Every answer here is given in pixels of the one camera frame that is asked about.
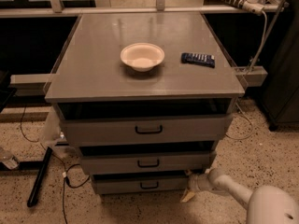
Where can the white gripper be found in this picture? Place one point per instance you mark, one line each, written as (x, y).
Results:
(194, 183)

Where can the grey bottom drawer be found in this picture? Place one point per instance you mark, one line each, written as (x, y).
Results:
(139, 183)

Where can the grey drawer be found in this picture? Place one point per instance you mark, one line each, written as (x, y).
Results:
(142, 163)
(101, 132)
(139, 183)

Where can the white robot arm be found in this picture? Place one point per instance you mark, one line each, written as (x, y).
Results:
(265, 205)

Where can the grey middle drawer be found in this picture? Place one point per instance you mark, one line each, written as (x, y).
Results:
(142, 163)

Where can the grey drawer cabinet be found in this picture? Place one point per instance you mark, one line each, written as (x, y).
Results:
(93, 83)

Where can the grey top drawer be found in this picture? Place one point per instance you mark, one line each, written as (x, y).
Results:
(101, 132)

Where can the dark blue snack packet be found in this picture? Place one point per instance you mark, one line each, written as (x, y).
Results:
(198, 59)

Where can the dark cabinet at right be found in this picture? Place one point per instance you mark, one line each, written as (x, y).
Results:
(280, 92)

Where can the black floor bar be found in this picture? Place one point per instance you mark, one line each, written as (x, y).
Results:
(32, 201)

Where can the white power strip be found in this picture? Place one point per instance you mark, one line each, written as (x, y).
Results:
(252, 6)

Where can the dark object at left edge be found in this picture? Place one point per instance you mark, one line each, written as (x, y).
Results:
(6, 92)

